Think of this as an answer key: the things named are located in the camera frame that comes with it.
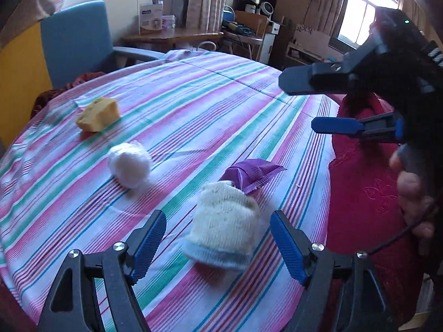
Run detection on red embroidered blanket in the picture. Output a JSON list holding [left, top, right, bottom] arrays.
[[325, 92, 433, 332]]

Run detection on person's right hand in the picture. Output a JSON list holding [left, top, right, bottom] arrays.
[[389, 149, 436, 239]]

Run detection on blue armchair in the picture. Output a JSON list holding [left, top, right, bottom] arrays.
[[40, 0, 165, 90]]

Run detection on white plastic-wrapped ball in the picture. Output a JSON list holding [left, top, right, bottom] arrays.
[[107, 141, 153, 189]]

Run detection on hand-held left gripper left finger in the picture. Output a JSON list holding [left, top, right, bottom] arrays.
[[37, 210, 167, 332]]

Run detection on purple snack packet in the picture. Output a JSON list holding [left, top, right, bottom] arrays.
[[221, 158, 287, 194]]

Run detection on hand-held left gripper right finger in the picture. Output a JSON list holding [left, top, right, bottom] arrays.
[[272, 210, 398, 332]]

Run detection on white appliance box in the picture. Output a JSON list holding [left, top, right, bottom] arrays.
[[139, 1, 164, 35]]

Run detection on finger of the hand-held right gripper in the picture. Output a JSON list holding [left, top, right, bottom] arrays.
[[311, 111, 404, 142], [279, 40, 385, 95]]

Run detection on wooden side table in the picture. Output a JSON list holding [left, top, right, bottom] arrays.
[[121, 29, 225, 54]]

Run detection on white cabinet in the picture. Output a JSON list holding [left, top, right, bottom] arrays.
[[263, 22, 282, 66]]

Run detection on patterned beige curtain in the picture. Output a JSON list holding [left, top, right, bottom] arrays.
[[176, 0, 232, 33]]

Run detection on wooden folding chair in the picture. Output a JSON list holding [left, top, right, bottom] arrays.
[[223, 10, 270, 63]]

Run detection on yellow panel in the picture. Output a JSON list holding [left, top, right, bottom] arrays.
[[0, 24, 54, 146]]

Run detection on yellow sponge block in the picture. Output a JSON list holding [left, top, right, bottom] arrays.
[[75, 97, 120, 133]]

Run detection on cream knitted sock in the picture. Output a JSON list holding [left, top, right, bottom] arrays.
[[182, 181, 261, 272]]

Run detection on black cable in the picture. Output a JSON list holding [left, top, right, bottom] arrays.
[[367, 204, 437, 255]]

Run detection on dark red cloth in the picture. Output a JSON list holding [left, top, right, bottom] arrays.
[[30, 72, 106, 120]]

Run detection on floral printed board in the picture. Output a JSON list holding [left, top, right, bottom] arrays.
[[294, 24, 340, 64]]

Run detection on striped bedsheet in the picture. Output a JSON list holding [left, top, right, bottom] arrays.
[[0, 49, 341, 332]]

